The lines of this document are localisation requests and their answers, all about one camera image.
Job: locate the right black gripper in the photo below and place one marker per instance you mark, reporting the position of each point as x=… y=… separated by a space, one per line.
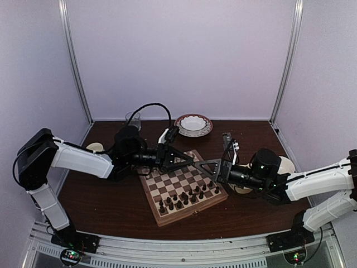
x=218 y=171

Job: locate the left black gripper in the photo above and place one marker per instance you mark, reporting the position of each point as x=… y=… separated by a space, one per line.
x=165 y=159

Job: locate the tall dark chess piece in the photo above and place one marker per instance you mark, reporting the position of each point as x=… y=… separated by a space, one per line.
x=186 y=200

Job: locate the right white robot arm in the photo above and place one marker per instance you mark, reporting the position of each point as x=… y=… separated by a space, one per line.
x=339 y=178

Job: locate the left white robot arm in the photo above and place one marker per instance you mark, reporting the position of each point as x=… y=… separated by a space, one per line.
x=44 y=151

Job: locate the wooden chess board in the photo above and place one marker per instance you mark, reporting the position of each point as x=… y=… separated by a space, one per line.
x=158 y=186

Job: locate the black pawn on board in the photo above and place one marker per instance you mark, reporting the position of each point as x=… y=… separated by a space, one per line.
x=161 y=203

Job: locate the corner black rook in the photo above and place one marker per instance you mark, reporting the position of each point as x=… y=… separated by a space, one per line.
x=217 y=191

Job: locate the white scalloped bowl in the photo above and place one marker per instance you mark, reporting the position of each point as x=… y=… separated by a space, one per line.
x=193 y=123

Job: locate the patterned ceramic plate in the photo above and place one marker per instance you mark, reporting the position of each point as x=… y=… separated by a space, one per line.
x=200 y=133

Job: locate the cream cat-ear bowl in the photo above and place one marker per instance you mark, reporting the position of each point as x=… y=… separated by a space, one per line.
x=242 y=190

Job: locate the clear drinking glass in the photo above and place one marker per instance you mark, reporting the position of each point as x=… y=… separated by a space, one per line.
x=134 y=119

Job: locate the small white cup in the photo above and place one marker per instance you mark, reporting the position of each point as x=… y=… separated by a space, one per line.
x=286 y=166

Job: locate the cream ceramic mug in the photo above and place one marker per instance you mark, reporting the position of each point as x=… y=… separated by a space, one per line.
x=95 y=146

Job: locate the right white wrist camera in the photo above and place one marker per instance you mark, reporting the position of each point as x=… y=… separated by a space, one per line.
x=231 y=148

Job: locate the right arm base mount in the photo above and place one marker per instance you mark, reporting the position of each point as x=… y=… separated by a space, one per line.
x=297 y=236

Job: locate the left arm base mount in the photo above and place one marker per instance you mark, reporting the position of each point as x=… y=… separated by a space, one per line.
x=69 y=237

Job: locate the right aluminium frame post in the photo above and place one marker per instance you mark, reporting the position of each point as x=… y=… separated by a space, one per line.
x=292 y=46

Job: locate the aluminium frame post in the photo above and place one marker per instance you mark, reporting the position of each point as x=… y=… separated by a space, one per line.
x=292 y=46
x=73 y=60

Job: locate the left aluminium frame post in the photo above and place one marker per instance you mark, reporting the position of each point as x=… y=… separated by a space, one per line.
x=73 y=60

